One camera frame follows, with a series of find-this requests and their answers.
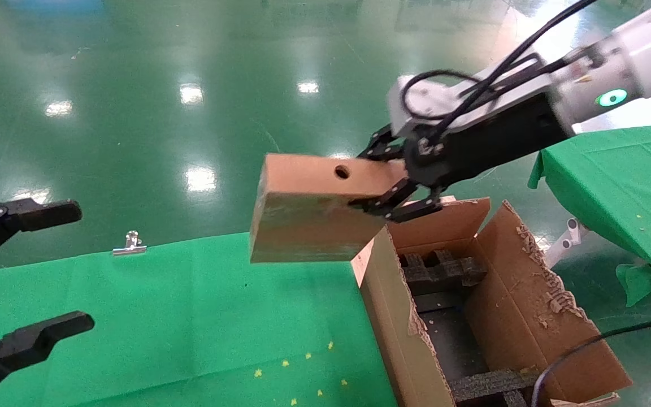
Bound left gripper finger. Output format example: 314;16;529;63
0;311;96;405
0;198;83;273

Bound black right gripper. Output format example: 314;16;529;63
350;93;575;223

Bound small cardboard box with hole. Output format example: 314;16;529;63
248;153;411;264

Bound large open cardboard carton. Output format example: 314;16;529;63
351;197;634;407

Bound silver binder clip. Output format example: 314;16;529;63
112;231;148;257

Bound large green tablecloth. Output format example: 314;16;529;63
0;232;400;407

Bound white table leg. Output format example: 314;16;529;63
543;218;589;269

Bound green tablecloth with drape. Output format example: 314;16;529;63
527;122;651;309

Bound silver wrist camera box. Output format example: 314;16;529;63
388;73;473;139

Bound grey camera mounting bracket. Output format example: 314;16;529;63
461;54;563;102

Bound black camera cable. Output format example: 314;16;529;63
402;0;597;142

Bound thin black cable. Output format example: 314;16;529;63
532;315;651;407

